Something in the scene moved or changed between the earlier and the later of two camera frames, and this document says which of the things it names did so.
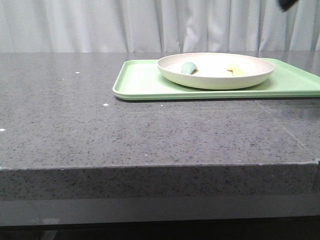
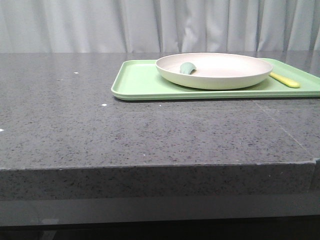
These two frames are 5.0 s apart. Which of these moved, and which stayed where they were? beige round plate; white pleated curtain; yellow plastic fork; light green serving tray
Moved: yellow plastic fork
Stayed: white pleated curtain; beige round plate; light green serving tray
